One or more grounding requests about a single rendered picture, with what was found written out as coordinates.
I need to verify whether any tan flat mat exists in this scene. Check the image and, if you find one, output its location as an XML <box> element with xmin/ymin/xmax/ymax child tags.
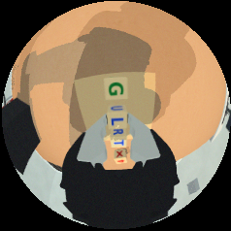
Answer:
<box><xmin>74</xmin><ymin>72</ymin><xmax>155</xmax><ymax>130</ymax></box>

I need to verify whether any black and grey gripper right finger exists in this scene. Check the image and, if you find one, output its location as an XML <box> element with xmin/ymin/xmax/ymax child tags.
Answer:
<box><xmin>127</xmin><ymin>113</ymin><xmax>180</xmax><ymax>185</ymax></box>

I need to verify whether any beige block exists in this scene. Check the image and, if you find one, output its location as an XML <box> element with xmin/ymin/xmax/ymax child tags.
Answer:
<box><xmin>110</xmin><ymin>128</ymin><xmax>127</xmax><ymax>148</ymax></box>
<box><xmin>104</xmin><ymin>77</ymin><xmax>128</xmax><ymax>101</ymax></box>
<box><xmin>114</xmin><ymin>149</ymin><xmax>127</xmax><ymax>164</ymax></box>
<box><xmin>107</xmin><ymin>105</ymin><xmax>127</xmax><ymax>129</ymax></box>

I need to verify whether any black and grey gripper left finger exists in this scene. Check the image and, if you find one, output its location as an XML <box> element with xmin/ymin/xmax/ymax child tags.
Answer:
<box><xmin>60</xmin><ymin>114</ymin><xmax>108</xmax><ymax>189</ymax></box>

